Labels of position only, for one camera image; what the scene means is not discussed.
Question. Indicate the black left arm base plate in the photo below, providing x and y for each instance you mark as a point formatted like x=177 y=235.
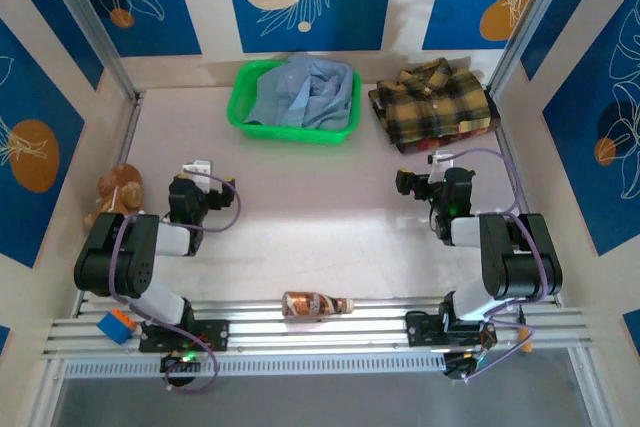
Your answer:
x=215 y=334

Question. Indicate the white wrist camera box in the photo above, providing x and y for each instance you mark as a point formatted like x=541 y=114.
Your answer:
x=442 y=159
x=200 y=167

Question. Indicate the yellow plaid folded shirt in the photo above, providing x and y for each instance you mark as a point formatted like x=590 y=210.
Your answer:
x=430 y=102

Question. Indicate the blue orange toy block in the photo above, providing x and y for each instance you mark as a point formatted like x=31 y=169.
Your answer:
x=116 y=327

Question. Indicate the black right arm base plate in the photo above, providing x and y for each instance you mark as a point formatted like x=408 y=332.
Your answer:
x=422 y=329

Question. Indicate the aluminium rail bed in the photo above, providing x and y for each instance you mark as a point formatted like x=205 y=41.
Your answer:
x=310 y=332

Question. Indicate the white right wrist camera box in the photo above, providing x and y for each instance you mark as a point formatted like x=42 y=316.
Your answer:
x=442 y=159

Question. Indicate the brown plastic bottle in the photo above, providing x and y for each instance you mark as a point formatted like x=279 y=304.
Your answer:
x=307 y=304

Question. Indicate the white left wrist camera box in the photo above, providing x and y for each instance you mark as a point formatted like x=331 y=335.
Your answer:
x=200 y=167

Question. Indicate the green plastic basket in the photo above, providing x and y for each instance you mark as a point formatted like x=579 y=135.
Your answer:
x=240 y=112

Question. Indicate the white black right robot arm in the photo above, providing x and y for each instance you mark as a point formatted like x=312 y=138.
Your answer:
x=520 y=257

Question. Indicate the light blue long sleeve shirt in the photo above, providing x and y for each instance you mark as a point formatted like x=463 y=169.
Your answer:
x=305 y=92

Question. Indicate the brown teddy bear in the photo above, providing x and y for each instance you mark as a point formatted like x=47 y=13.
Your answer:
x=120 y=192

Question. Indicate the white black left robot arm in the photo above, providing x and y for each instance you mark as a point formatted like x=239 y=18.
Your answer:
x=120 y=267

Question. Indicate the black controller board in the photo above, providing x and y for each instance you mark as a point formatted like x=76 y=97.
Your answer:
x=462 y=366
x=180 y=361

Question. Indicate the aluminium corner post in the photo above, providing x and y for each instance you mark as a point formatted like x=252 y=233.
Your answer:
x=90 y=22
x=530 y=22

